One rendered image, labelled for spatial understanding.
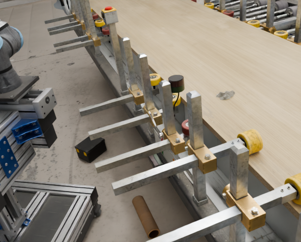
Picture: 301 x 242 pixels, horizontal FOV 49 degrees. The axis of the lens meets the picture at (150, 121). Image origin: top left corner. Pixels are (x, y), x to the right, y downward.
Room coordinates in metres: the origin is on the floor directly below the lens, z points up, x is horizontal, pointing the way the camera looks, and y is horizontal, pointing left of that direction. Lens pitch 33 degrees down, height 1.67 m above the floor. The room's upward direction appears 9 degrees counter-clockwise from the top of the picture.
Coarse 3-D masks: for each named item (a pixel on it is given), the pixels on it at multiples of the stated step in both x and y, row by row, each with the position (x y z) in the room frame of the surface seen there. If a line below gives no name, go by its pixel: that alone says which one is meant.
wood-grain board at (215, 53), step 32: (96, 0) 3.60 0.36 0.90; (128, 0) 3.38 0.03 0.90; (160, 0) 3.19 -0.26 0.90; (128, 32) 2.41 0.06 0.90; (160, 32) 2.30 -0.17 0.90; (192, 32) 2.20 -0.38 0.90; (224, 32) 2.11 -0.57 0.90; (256, 32) 2.02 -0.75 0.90; (160, 64) 1.75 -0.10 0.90; (192, 64) 1.69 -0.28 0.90; (224, 64) 1.62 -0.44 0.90; (256, 64) 1.56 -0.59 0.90; (288, 64) 1.51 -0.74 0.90; (256, 96) 1.25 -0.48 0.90; (288, 96) 1.21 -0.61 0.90; (224, 128) 1.05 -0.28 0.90; (256, 128) 1.02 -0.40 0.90; (288, 128) 0.99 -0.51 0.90; (256, 160) 0.84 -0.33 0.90; (288, 160) 0.82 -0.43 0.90
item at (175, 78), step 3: (174, 75) 1.16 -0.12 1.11; (177, 75) 1.16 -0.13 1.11; (180, 75) 1.15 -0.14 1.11; (171, 78) 1.14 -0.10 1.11; (174, 78) 1.14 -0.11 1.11; (177, 78) 1.13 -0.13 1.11; (180, 78) 1.13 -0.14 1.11; (174, 81) 1.11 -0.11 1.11; (177, 96) 1.14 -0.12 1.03; (177, 99) 1.14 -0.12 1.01; (174, 105) 1.14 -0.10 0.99; (174, 108) 1.13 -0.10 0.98
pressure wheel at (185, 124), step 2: (186, 120) 1.14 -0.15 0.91; (182, 122) 1.13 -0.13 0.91; (184, 122) 1.13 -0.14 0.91; (186, 122) 1.13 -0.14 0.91; (182, 124) 1.11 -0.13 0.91; (184, 124) 1.11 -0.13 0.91; (186, 124) 1.11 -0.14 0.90; (182, 126) 1.10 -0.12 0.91; (184, 126) 1.10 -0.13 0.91; (186, 126) 1.10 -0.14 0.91; (182, 128) 1.10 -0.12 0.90; (184, 128) 1.09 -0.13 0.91; (186, 128) 1.08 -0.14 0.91; (188, 128) 1.08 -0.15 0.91; (182, 130) 1.10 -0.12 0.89; (184, 130) 1.09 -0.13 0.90; (186, 130) 1.08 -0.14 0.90; (188, 130) 1.07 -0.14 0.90; (184, 132) 1.09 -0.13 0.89; (186, 132) 1.08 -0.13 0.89; (188, 132) 1.07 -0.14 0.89; (186, 134) 1.08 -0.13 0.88; (188, 134) 1.07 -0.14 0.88
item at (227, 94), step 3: (219, 93) 1.30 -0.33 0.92; (222, 93) 1.30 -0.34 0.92; (225, 93) 1.29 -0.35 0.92; (228, 93) 1.29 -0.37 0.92; (231, 93) 1.30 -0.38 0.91; (234, 93) 1.30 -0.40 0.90; (216, 96) 1.30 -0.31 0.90; (219, 96) 1.29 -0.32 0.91; (222, 96) 1.29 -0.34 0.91; (225, 96) 1.27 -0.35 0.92; (228, 96) 1.28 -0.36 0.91; (231, 96) 1.28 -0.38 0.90; (222, 99) 1.26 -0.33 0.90; (225, 99) 1.26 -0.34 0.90
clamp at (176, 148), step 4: (164, 128) 1.16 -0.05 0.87; (164, 132) 1.13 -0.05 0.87; (176, 132) 1.12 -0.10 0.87; (164, 136) 1.13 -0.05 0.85; (168, 136) 1.10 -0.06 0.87; (172, 136) 1.09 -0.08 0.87; (176, 136) 1.09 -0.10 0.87; (180, 136) 1.08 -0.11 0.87; (172, 140) 1.07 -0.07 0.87; (180, 140) 1.06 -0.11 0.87; (172, 144) 1.05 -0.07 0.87; (176, 144) 1.04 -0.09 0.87; (180, 144) 1.04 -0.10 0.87; (184, 144) 1.05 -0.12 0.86; (172, 148) 1.05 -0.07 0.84; (176, 148) 1.04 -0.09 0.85; (180, 148) 1.04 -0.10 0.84; (184, 148) 1.04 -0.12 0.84; (176, 152) 1.04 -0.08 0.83; (180, 152) 1.04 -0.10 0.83
